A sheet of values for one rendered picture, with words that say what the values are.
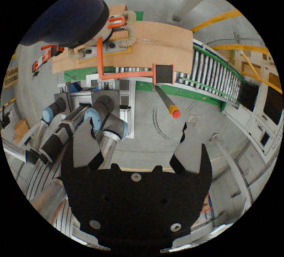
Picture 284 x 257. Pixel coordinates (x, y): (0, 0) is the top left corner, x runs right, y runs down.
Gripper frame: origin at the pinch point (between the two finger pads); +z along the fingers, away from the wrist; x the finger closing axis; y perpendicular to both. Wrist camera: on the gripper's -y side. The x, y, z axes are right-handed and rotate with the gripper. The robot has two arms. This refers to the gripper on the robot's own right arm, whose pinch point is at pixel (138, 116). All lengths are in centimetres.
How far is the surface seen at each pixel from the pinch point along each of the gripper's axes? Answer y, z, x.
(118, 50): -16.3, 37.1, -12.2
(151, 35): -34, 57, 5
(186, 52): -25, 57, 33
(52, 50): -25, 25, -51
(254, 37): -192, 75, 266
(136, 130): 121, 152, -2
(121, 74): -3.8, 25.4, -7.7
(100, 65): -8.4, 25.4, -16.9
